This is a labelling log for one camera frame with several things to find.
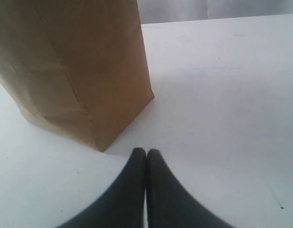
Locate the black right gripper left finger with tape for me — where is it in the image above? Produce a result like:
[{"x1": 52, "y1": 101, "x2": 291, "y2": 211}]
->
[{"x1": 60, "y1": 148, "x2": 146, "y2": 228}]

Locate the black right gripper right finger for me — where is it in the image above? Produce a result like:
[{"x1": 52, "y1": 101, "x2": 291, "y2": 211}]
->
[{"x1": 146, "y1": 149, "x2": 232, "y2": 228}]

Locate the brown paper bag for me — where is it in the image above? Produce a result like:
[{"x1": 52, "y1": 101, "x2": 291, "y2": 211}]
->
[{"x1": 0, "y1": 0, "x2": 154, "y2": 152}]

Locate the white backdrop curtain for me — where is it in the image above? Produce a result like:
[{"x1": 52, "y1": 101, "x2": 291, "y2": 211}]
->
[{"x1": 137, "y1": 0, "x2": 293, "y2": 24}]

